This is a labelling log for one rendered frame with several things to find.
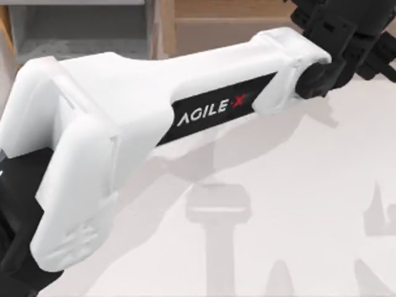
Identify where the wooden cupboard side panel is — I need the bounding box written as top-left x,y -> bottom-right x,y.
0,5 -> 16,74

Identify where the grey pierced drawer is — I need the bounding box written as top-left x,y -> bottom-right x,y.
12,0 -> 155,64

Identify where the pale wooden drawer front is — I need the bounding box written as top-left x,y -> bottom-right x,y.
150,0 -> 178,60

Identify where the wooden cupboard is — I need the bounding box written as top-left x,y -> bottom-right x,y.
173,0 -> 312,57

